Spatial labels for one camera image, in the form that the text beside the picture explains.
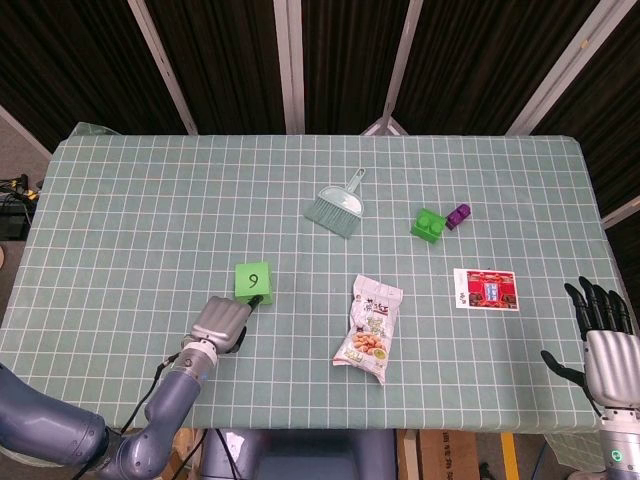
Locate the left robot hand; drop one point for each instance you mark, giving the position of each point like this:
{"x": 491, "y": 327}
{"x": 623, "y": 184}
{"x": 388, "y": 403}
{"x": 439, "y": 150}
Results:
{"x": 220, "y": 322}

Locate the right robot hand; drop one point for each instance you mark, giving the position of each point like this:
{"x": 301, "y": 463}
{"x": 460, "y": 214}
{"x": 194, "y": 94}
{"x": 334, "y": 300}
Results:
{"x": 607, "y": 335}

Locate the green numbered cube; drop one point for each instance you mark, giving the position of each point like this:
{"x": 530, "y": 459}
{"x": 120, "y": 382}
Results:
{"x": 252, "y": 282}

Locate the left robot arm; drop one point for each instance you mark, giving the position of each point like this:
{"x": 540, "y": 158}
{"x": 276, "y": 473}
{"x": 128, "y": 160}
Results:
{"x": 90, "y": 415}

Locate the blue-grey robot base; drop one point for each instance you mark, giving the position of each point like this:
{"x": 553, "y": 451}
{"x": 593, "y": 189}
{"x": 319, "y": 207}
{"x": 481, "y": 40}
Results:
{"x": 300, "y": 455}

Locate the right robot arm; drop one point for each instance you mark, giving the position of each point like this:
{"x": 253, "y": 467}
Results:
{"x": 620, "y": 445}

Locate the green hand brush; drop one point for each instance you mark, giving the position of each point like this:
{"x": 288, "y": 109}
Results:
{"x": 337, "y": 210}

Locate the green checkered tablecloth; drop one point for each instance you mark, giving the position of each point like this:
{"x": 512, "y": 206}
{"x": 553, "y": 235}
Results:
{"x": 150, "y": 240}

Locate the red and white card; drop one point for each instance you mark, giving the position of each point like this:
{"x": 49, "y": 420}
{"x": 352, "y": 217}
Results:
{"x": 486, "y": 290}

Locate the peanut snack bag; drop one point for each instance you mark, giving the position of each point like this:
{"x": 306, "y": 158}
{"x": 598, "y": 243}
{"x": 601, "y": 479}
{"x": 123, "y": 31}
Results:
{"x": 370, "y": 330}

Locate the purple toy building block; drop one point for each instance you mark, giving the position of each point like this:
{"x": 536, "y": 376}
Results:
{"x": 458, "y": 216}

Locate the cardboard box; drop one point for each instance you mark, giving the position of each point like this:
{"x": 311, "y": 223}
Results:
{"x": 450, "y": 455}

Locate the green toy building block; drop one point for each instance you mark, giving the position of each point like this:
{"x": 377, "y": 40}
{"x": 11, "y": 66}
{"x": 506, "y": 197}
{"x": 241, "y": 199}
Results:
{"x": 428, "y": 226}

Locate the black equipment on floor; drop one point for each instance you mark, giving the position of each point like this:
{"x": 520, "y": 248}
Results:
{"x": 15, "y": 205}

